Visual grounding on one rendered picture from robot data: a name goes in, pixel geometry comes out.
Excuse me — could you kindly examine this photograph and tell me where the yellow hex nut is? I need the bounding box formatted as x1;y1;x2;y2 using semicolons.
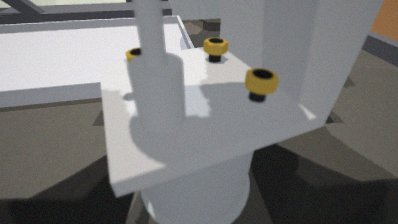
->
125;47;141;62
203;38;228;56
245;68;279;95

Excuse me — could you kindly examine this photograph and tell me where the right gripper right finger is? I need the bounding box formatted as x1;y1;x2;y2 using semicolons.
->
251;144;398;224

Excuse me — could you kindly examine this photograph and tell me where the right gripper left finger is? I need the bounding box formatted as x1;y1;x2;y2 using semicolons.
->
0;154;135;224

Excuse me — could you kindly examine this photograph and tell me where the white metal bracket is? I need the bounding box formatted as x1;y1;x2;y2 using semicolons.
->
99;0;384;197

